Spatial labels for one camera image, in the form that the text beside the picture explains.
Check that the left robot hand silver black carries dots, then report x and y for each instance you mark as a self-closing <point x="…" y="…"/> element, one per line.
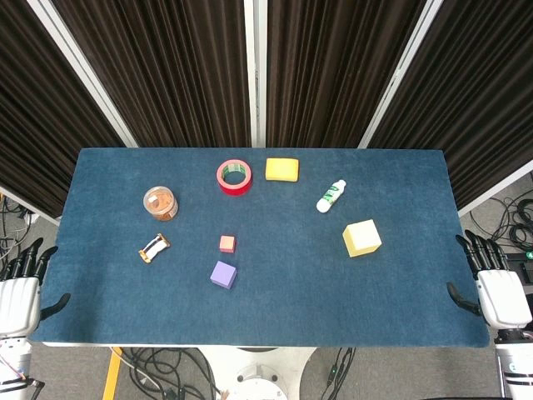
<point x="18" y="300"/>

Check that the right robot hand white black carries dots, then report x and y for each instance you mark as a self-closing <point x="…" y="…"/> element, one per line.
<point x="501" y="296"/>

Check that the large yellow foam cube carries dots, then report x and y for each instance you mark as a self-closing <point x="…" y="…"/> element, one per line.
<point x="362" y="238"/>

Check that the purple foam cube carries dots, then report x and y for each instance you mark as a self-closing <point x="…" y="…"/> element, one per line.
<point x="223" y="274"/>

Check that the small pinkish red foam cube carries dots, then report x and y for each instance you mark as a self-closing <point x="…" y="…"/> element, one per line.
<point x="227" y="244"/>

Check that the yellow sponge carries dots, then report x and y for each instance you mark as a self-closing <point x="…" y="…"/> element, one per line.
<point x="282" y="169"/>

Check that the black power strip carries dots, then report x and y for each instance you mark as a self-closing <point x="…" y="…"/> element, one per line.
<point x="520" y="262"/>

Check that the brown white snack packet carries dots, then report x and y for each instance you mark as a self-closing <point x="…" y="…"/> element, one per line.
<point x="154" y="248"/>

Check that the clear jar orange snacks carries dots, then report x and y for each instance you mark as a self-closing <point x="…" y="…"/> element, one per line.
<point x="161" y="205"/>

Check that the dark pleated partition panel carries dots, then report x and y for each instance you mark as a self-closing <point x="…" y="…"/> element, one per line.
<point x="479" y="104"/>
<point x="166" y="62"/>
<point x="333" y="62"/>
<point x="25" y="125"/>

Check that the white bottle green label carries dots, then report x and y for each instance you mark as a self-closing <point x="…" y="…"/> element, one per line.
<point x="330" y="196"/>

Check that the blue table mat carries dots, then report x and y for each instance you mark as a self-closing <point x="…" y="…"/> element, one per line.
<point x="291" y="300"/>

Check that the red tape roll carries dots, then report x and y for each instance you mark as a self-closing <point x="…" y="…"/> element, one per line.
<point x="245" y="185"/>

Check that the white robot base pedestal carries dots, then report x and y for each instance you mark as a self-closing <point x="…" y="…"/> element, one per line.
<point x="258" y="375"/>

